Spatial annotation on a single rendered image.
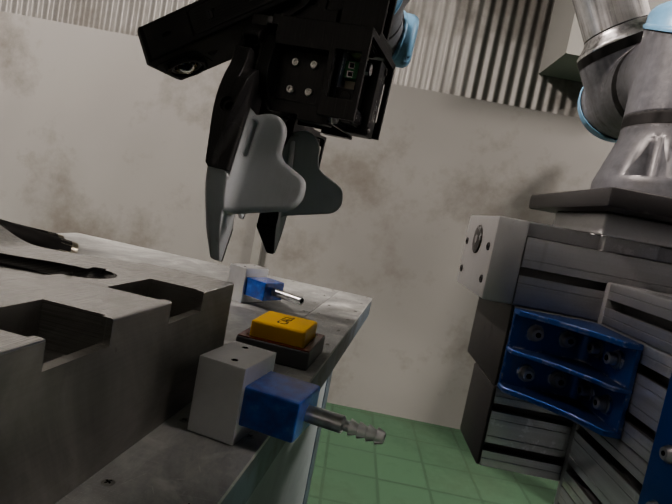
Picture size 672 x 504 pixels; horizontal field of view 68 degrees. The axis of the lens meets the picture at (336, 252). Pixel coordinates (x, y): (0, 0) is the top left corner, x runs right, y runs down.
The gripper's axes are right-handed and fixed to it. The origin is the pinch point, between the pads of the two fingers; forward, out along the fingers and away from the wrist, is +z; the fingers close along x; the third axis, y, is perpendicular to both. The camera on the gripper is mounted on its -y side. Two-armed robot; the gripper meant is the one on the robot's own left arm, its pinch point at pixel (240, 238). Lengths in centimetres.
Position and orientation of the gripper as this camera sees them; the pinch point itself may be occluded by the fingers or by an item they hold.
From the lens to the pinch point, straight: 34.9
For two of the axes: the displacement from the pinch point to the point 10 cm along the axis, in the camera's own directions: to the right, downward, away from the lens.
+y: 9.3, 2.4, -2.6
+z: -2.2, 9.7, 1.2
